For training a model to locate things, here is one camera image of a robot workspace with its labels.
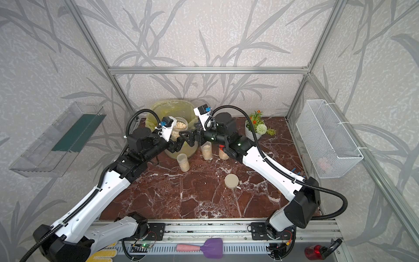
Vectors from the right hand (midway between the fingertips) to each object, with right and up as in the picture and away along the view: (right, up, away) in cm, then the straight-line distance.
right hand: (186, 128), depth 66 cm
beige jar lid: (+20, -29, +23) cm, 42 cm away
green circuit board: (-20, -51, +5) cm, 55 cm away
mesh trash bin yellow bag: (-11, +12, +28) cm, 32 cm away
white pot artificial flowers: (+37, +1, +29) cm, 47 cm away
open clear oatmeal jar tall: (+6, -12, +28) cm, 31 cm away
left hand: (-3, -1, +3) cm, 5 cm away
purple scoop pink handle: (+10, -52, +4) cm, 53 cm away
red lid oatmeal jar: (+15, -15, +30) cm, 37 cm away
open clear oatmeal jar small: (-7, -18, +23) cm, 30 cm away
